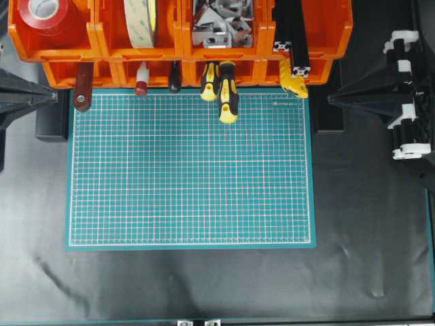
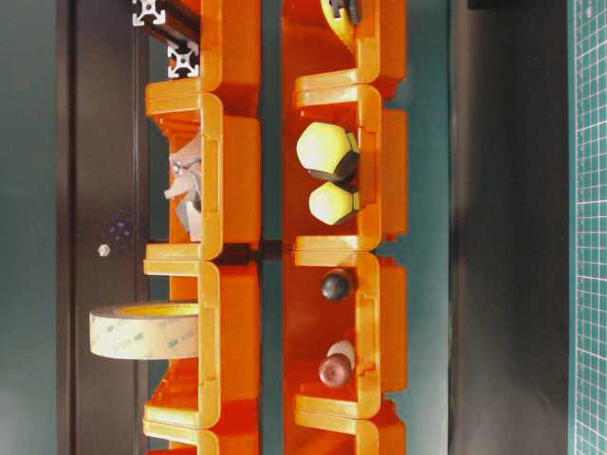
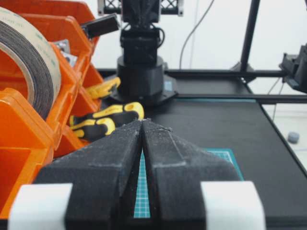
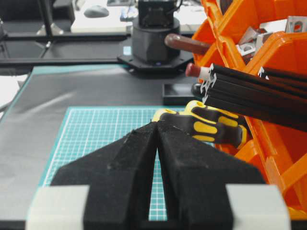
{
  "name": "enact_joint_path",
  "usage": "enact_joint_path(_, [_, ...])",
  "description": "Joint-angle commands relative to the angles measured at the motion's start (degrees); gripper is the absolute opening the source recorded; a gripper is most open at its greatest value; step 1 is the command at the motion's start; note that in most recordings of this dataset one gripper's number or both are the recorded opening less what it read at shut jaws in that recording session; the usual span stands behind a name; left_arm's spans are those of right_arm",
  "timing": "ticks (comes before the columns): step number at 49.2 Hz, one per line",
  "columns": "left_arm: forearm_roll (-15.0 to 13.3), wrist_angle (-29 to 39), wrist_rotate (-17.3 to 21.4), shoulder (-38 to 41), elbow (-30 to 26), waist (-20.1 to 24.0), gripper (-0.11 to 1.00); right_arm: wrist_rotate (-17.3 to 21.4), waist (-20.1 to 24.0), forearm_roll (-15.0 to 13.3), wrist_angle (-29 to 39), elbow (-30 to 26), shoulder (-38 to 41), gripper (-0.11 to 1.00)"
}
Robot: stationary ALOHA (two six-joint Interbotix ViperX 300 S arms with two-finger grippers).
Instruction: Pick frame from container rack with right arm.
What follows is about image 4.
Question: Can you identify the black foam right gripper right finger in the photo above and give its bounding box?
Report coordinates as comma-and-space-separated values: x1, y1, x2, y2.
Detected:
157, 121, 265, 230

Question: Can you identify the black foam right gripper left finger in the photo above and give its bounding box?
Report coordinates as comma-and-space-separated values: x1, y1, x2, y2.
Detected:
51, 122, 157, 230

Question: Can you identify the black aluminium extrusion frame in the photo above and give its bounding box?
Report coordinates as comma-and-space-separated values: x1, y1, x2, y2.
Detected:
200, 64, 307, 131

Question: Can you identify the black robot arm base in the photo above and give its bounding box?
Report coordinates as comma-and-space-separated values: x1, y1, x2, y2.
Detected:
118, 0, 192, 71

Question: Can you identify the orange plastic container rack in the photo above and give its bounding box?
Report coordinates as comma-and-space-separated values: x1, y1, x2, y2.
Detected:
193, 0, 307, 220

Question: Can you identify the green grid cutting mat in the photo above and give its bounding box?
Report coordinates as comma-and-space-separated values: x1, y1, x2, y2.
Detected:
39, 106, 216, 221

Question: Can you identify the small black tray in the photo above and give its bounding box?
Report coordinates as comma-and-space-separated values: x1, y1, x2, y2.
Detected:
162, 83, 199, 105

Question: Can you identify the black table mat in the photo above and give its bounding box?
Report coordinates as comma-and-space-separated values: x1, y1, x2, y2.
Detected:
0, 65, 194, 222

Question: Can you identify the silver corner brackets pile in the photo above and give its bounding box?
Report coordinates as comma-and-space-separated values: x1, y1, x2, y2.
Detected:
236, 16, 307, 63

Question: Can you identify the grey computer mouse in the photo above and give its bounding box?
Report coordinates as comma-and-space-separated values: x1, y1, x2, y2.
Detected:
83, 5, 109, 18

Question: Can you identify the black round handled tool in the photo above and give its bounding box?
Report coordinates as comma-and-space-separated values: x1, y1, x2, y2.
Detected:
191, 83, 202, 99

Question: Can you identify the red brown handled tool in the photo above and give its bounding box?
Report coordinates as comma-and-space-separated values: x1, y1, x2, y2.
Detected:
185, 63, 210, 79

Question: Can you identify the dark brown handled tool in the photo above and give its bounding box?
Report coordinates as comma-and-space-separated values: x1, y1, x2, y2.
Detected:
165, 34, 211, 55

